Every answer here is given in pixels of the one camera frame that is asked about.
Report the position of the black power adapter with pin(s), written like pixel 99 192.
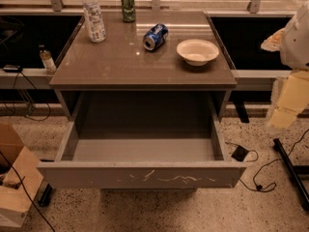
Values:
pixel 240 153

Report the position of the white bowl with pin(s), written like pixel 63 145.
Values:
pixel 197 52

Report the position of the blue soda can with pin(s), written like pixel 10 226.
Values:
pixel 155 37

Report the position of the cardboard box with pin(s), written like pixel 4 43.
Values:
pixel 20 178

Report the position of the grey cabinet with glossy top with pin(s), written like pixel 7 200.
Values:
pixel 121 62

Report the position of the open grey top drawer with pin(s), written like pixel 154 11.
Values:
pixel 143 140

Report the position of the green soda can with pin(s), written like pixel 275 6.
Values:
pixel 128 10

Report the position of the black device on ledge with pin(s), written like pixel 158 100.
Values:
pixel 12 69

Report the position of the clear plastic water bottle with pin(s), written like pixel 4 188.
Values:
pixel 93 21

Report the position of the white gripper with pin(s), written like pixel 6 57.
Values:
pixel 295 47

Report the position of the small bottle on ledge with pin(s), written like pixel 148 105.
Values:
pixel 47 60

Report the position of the black stand leg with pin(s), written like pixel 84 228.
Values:
pixel 295 171

